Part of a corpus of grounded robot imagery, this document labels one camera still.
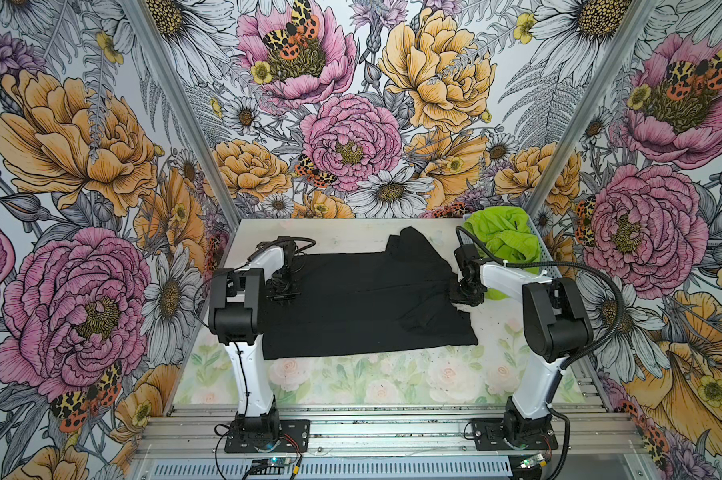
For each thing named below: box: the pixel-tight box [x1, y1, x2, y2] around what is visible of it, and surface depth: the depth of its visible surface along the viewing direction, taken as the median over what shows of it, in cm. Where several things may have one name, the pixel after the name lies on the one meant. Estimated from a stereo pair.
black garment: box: [262, 226, 479, 360], surface depth 96 cm
